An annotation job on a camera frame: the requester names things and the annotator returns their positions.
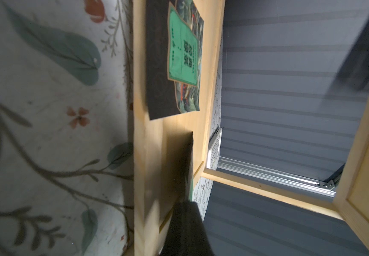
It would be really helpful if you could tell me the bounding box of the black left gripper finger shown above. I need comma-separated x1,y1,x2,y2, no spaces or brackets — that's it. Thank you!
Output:
160,201,214,256

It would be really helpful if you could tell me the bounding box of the green tea bag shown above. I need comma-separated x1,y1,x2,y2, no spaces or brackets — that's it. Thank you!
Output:
145,1,204,120
183,132,194,201

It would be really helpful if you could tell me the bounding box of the light wooden two-tier shelf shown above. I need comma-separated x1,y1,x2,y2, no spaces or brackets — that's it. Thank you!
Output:
133,1,369,256

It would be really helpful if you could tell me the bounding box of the white scientific calculator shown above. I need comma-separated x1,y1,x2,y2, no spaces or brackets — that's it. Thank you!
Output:
206,128,223,170

